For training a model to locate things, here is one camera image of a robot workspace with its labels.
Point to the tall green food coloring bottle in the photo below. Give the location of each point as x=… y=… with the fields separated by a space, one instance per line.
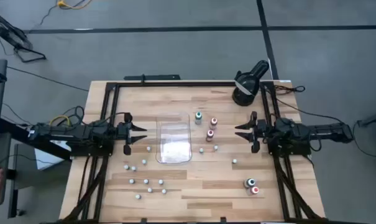
x=198 y=116

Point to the grey floor object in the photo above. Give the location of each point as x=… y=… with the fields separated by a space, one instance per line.
x=372 y=118

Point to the small blue dropper bottle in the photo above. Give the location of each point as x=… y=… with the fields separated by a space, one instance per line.
x=201 y=150

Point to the clear plastic storage bin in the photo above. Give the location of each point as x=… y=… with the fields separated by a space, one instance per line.
x=173 y=137

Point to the black folded stand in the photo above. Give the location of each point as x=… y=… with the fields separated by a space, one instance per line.
x=7 y=31

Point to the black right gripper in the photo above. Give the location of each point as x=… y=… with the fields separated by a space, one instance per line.
x=260 y=130

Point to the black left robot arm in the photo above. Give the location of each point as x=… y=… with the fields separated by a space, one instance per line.
x=66 y=132

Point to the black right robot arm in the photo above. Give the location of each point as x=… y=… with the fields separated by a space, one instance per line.
x=299 y=132

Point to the black flat mounting bar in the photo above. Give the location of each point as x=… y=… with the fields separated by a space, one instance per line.
x=153 y=77

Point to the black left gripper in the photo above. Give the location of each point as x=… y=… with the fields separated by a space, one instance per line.
x=124 y=133

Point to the black desk lamp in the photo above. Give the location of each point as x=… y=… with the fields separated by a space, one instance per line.
x=246 y=88

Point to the small orange dropper bottle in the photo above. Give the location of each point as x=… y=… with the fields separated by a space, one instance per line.
x=149 y=189

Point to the black side desk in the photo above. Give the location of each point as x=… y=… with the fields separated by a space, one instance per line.
x=26 y=135

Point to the white sheet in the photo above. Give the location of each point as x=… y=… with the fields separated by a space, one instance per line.
x=51 y=155

